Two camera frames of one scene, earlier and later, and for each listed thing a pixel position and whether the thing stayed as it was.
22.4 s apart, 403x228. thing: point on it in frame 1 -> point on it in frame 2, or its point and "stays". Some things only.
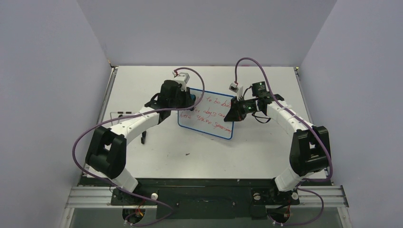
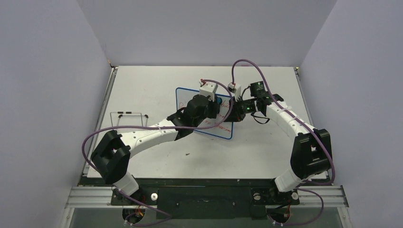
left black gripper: [187, 100] -> [214, 106]
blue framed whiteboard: [208, 116] stays
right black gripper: [238, 109] stays
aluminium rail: [310, 197] stays
